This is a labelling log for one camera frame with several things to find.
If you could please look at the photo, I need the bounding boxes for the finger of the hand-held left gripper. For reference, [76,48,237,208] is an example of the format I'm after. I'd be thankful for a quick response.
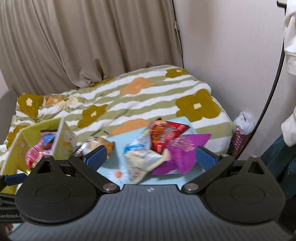
[0,173,28,193]

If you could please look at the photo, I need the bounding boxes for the grey headboard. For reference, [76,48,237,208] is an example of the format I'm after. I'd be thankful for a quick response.
[0,88,19,144]

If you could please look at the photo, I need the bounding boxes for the cream orange snack packet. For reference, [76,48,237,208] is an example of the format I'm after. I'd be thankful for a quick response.
[79,136,114,161]

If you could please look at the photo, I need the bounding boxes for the white hoodie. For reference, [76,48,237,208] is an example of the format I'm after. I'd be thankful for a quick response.
[280,0,296,148]

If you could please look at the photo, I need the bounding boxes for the red triangular snack packet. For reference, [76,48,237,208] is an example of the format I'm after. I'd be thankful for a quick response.
[148,118,191,154]

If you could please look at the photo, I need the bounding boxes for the dark blue clothes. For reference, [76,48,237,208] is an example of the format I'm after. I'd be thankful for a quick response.
[260,134,296,200]

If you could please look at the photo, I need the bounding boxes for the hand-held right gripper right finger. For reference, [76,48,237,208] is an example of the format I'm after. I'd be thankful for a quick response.
[181,146,267,194]

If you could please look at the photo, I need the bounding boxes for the green cardboard box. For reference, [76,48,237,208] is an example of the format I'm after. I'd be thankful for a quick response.
[0,117,78,177]

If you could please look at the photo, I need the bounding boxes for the pink snack packet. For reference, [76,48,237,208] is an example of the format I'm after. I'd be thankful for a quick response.
[25,144,48,169]

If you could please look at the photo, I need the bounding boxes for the purple triangular snack packet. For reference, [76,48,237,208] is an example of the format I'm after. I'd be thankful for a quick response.
[151,134,212,176]

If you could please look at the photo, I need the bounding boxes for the green white cartoon snack packet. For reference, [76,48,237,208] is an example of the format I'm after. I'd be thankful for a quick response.
[124,149,172,185]

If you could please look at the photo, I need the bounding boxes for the beige curtain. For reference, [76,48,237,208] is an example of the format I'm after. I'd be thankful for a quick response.
[0,0,186,96]

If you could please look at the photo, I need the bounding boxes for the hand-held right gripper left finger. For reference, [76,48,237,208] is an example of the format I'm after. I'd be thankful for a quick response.
[30,145,121,194]

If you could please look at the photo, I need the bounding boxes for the floral striped blanket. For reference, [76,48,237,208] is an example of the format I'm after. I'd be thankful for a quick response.
[0,65,237,168]

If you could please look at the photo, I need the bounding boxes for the pink waste basket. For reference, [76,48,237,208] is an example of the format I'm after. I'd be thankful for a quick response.
[230,129,250,158]

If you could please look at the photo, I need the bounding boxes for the white plastic bag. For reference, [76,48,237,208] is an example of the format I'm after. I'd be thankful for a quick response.
[233,111,255,135]

